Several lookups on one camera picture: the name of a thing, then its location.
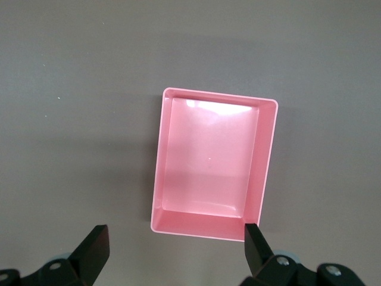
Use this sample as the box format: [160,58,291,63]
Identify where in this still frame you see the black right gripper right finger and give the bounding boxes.
[243,222,365,286]

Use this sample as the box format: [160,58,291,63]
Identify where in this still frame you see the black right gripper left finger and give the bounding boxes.
[0,224,111,286]

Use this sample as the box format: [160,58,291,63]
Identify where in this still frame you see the pink plastic box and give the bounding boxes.
[150,86,279,243]

